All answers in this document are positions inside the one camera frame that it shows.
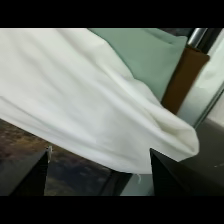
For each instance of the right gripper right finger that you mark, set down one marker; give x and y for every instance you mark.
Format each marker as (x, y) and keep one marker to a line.
(180, 180)

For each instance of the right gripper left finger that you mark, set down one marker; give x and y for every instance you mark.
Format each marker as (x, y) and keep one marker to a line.
(26, 176)

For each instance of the white T-shirt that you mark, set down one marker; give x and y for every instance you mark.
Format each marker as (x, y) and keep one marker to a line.
(83, 100)

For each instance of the pale green garment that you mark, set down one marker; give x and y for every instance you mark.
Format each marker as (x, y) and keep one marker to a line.
(146, 53)

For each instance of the silver frame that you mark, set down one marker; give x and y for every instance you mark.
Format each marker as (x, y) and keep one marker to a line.
(208, 106)

